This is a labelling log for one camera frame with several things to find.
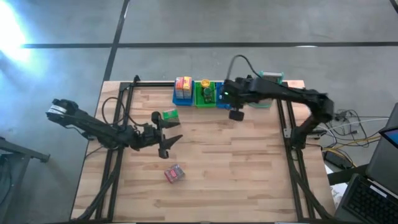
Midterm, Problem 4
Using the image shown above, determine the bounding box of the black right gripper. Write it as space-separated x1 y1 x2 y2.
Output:
221 77 252 122

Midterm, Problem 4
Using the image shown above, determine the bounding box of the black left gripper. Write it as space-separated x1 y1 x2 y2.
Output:
132 111 184 159

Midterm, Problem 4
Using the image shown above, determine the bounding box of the bright green food packet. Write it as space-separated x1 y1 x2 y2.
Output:
162 108 180 123

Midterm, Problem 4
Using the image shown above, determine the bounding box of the green-lidded spice jar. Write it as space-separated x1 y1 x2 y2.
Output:
202 87 214 104

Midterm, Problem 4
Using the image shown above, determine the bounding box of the red patterned box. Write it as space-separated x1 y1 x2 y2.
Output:
164 163 186 184

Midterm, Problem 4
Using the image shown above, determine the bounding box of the yellow food box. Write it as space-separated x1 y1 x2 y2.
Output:
182 76 193 100

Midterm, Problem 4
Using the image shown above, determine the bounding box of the blue plastic basket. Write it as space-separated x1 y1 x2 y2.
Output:
172 79 195 106
215 81 233 110

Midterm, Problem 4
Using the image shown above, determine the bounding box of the green plastic basket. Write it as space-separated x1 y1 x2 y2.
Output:
193 80 217 108

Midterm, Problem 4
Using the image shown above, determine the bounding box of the small grey device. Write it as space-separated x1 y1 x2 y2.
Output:
310 128 328 138

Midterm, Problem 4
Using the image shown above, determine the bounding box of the black power brick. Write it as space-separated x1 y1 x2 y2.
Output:
323 149 354 170

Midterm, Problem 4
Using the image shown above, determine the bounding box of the white paper sheet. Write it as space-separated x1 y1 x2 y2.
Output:
325 163 349 209

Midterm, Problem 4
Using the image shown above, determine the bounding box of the grey laptop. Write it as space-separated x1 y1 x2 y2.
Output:
365 102 398 187

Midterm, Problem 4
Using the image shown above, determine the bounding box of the black laptop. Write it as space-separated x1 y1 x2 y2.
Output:
334 172 398 224

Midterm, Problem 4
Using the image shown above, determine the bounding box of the black aluminium table frame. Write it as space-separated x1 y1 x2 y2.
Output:
70 74 338 224

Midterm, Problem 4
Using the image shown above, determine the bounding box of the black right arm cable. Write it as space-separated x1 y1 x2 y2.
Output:
225 54 264 82

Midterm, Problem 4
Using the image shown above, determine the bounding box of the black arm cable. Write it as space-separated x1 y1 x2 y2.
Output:
225 54 264 82
101 96 139 129

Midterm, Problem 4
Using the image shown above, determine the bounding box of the teal-handled box grater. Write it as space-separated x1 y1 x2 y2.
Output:
248 70 285 110

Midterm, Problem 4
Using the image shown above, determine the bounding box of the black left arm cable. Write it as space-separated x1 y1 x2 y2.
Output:
101 96 139 129

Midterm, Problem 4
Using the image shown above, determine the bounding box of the black floor cable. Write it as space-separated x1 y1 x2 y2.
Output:
312 108 376 139

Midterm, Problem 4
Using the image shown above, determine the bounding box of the white floor cable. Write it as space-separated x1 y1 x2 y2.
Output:
323 116 390 133

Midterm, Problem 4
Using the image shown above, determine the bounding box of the yellow floor cable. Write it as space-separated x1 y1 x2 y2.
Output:
322 135 382 156

